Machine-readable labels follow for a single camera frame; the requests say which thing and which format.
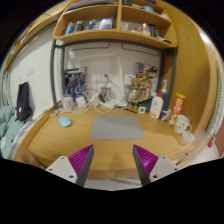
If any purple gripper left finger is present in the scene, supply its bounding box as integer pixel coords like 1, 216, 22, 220
47, 144, 94, 187

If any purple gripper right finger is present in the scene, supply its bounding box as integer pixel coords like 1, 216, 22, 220
132, 145, 179, 186

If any light blue computer mouse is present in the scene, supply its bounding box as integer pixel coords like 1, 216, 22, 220
58, 117, 72, 127

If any grey mouse pad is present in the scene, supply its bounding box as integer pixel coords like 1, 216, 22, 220
91, 115, 144, 140

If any small white cup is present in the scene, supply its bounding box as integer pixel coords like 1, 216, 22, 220
181, 131, 195, 145

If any white mug with face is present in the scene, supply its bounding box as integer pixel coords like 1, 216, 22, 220
174, 115, 192, 134

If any white lotion pump bottle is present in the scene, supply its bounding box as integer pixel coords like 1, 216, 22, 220
149, 91, 163, 119

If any red yellow chips can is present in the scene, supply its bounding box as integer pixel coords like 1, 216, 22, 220
168, 93, 186, 126

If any gold robot figure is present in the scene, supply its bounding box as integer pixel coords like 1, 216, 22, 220
127, 78, 150, 113

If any teal bedding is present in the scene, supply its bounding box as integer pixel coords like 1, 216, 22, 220
0, 106, 23, 159

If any white desk lamp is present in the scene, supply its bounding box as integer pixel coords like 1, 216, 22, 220
101, 54, 127, 107

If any dark blue boxed figure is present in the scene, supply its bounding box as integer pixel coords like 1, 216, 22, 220
65, 67, 87, 99

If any white cable bundle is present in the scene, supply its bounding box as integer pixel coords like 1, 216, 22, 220
49, 84, 116, 116

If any wooden wall shelf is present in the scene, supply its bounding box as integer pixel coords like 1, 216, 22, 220
53, 0, 177, 49

